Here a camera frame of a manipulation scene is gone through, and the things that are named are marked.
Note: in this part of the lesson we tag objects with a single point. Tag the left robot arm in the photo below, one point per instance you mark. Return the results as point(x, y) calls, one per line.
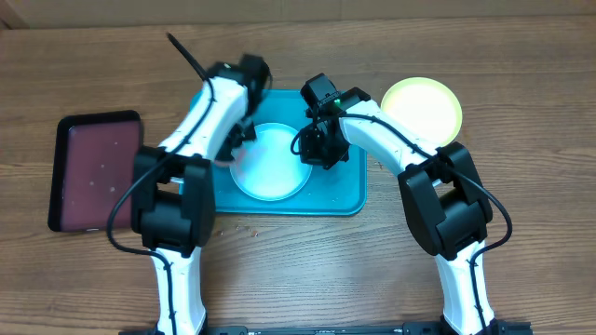
point(173, 204)

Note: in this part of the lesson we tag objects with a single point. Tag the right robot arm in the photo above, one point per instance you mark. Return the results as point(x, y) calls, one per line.
point(444, 206)

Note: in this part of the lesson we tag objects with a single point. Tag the dark red black-rimmed tray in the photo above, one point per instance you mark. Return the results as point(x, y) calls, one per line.
point(92, 168)

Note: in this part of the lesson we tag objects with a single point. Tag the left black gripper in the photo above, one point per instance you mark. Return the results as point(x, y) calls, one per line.
point(247, 135)

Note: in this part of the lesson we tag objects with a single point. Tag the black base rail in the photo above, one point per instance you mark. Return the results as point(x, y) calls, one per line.
point(409, 328)

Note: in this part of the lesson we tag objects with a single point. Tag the teal plastic serving tray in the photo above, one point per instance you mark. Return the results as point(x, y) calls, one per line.
point(338, 191)

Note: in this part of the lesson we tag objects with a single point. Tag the yellow-green plastic plate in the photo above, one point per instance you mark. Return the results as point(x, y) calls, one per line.
point(426, 107)

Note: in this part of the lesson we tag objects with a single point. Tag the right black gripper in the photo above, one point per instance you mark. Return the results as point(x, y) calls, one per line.
point(310, 155)

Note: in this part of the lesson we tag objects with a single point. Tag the light blue plastic plate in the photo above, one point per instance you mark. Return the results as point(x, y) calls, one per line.
point(266, 169)

